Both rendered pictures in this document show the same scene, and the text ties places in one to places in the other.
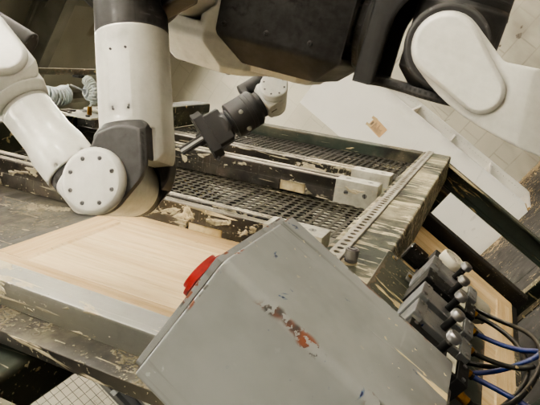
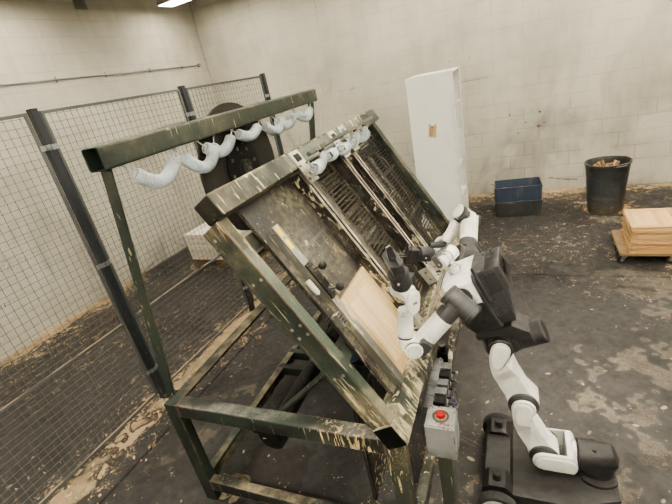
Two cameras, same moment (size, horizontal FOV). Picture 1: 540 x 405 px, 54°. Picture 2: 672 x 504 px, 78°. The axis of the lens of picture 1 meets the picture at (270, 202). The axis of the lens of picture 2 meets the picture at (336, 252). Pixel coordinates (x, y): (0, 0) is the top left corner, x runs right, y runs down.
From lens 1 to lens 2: 1.68 m
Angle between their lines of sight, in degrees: 32
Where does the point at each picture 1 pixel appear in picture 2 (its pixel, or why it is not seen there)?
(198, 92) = not seen: outside the picture
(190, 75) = not seen: outside the picture
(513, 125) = (496, 373)
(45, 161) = (404, 335)
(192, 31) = not seen: hidden behind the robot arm
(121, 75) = (437, 333)
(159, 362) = (430, 429)
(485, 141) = (472, 163)
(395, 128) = (440, 140)
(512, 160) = (475, 182)
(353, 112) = (428, 112)
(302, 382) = (449, 445)
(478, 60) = (503, 361)
